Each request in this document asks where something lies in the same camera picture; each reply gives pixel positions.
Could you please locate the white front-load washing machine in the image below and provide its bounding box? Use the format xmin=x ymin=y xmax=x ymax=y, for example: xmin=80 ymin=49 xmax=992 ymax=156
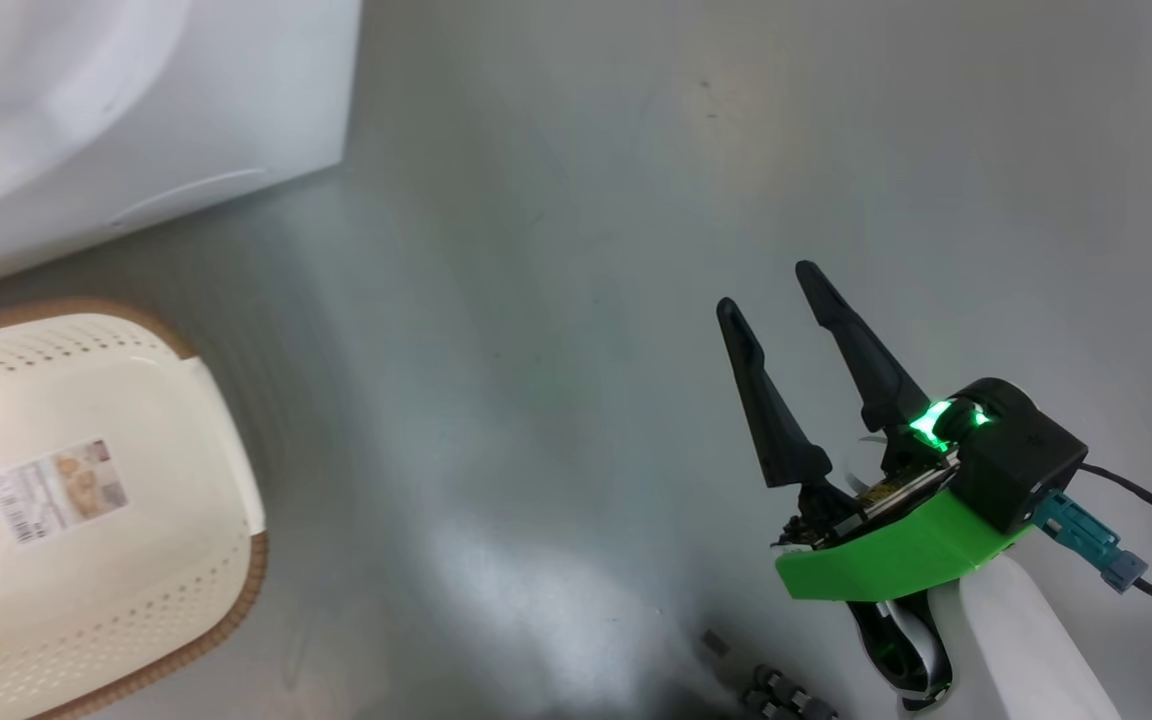
xmin=0 ymin=0 xmax=362 ymax=296

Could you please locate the teal cable connector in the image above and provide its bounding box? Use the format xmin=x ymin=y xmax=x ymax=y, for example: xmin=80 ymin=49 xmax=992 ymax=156
xmin=1033 ymin=492 xmax=1149 ymax=593

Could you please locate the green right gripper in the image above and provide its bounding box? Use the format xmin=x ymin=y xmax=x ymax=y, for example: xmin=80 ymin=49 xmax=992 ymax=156
xmin=716 ymin=260 xmax=1034 ymax=603

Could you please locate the round filter cover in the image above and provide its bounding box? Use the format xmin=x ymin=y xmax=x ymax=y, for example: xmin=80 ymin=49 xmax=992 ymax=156
xmin=111 ymin=168 xmax=267 ymax=226

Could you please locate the cream perforated laundry basket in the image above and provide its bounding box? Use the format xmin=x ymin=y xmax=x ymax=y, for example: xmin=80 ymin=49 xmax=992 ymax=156
xmin=0 ymin=298 xmax=269 ymax=720

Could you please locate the product label sticker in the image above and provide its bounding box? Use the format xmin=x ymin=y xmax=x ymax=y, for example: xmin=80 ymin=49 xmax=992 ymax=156
xmin=0 ymin=438 xmax=129 ymax=546

